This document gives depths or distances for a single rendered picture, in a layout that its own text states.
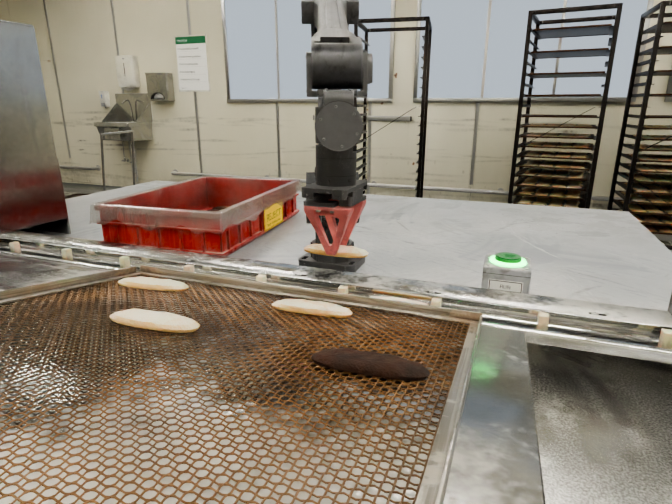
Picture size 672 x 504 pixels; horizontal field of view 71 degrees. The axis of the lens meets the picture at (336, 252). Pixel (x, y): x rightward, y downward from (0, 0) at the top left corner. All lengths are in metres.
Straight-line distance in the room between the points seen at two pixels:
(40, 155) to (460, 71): 4.26
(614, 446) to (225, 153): 5.73
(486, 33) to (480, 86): 0.47
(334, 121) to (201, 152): 5.70
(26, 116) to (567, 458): 1.20
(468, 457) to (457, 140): 4.82
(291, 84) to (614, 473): 5.28
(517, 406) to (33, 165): 1.15
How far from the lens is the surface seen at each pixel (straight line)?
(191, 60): 6.25
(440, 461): 0.29
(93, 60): 7.25
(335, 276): 0.78
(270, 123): 5.70
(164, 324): 0.49
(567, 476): 0.50
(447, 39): 5.10
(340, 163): 0.64
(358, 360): 0.40
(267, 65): 5.70
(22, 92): 1.30
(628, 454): 0.55
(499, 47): 5.05
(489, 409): 0.37
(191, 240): 1.06
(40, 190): 1.31
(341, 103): 0.57
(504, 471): 0.30
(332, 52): 0.64
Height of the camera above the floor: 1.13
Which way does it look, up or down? 17 degrees down
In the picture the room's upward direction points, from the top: straight up
